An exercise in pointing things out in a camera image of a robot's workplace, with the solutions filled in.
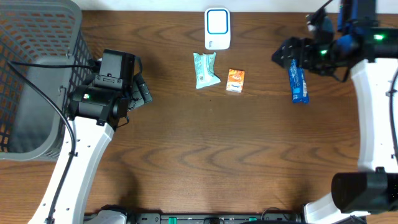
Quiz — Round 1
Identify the blue cookie package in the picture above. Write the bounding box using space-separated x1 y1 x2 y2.
288 60 309 104

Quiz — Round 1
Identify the teal wet wipes pack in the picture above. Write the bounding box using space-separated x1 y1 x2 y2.
193 52 221 89

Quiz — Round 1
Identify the orange white snack bar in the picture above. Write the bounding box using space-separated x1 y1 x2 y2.
226 69 245 93

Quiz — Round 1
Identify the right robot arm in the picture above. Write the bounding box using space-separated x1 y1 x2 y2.
272 14 397 223

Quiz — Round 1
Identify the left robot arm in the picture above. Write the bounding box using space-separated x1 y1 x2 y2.
30 49 152 223

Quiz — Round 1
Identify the white barcode scanner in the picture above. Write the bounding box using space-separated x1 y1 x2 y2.
204 7 231 50

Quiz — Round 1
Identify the grey plastic mesh basket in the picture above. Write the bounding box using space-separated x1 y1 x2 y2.
1 0 92 161

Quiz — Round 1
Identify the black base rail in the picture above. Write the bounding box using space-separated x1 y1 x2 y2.
83 205 304 224

